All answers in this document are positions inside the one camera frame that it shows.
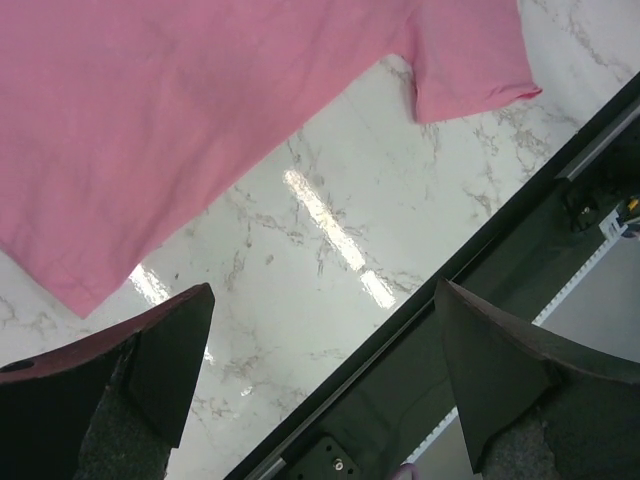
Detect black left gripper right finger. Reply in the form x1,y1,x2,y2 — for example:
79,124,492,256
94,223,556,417
435,280,639,479

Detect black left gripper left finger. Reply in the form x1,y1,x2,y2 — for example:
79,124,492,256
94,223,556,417
1,283,215,479

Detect pink t shirt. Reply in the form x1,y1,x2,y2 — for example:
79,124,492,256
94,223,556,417
1,1,539,317

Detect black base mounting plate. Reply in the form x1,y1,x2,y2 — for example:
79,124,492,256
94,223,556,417
224,74,640,480

